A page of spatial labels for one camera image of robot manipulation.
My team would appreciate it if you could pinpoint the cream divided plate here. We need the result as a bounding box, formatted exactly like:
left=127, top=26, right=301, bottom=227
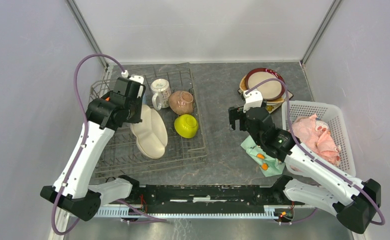
left=130, top=104, right=168, bottom=159

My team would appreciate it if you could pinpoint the white floral mug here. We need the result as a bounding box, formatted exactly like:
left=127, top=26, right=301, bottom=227
left=150, top=78, right=172, bottom=111

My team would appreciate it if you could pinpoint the red-rimmed beige plate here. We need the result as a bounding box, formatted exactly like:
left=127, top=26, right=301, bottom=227
left=244, top=68, right=285, bottom=100

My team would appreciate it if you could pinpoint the lime green bowl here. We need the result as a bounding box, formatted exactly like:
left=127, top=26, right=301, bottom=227
left=174, top=114, right=199, bottom=139

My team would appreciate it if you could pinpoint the beige brown-rimmed bowl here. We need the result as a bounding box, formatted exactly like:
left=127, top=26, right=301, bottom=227
left=168, top=90, right=194, bottom=116

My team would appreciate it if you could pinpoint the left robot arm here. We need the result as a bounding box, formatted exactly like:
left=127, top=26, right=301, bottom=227
left=40, top=75, right=146, bottom=222

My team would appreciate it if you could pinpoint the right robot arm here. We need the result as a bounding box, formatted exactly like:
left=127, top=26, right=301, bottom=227
left=228, top=106, right=386, bottom=234

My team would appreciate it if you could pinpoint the square floral plate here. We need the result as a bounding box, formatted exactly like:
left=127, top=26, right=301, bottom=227
left=237, top=87, right=294, bottom=115

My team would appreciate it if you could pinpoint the green cartoon cloth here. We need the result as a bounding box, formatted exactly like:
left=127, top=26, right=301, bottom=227
left=240, top=136, right=285, bottom=177

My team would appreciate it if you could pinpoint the pink patterned cloth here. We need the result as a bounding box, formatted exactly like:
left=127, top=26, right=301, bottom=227
left=292, top=114, right=341, bottom=167

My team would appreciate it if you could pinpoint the white plastic basket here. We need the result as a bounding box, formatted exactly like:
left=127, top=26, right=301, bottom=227
left=281, top=100, right=357, bottom=177

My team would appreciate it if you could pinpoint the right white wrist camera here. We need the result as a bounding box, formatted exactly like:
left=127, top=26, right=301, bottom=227
left=243, top=88, right=264, bottom=113

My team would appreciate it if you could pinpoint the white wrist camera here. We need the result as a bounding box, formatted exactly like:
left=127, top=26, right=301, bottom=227
left=121, top=70, right=145, bottom=98
left=243, top=88, right=264, bottom=113

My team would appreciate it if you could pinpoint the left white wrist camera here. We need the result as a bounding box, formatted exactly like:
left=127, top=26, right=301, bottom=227
left=121, top=70, right=145, bottom=98

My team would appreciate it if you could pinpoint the grey wire dish rack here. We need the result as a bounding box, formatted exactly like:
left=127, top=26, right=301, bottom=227
left=91, top=63, right=207, bottom=182

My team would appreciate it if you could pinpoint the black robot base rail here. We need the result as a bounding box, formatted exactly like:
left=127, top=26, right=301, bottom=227
left=112, top=175, right=302, bottom=223

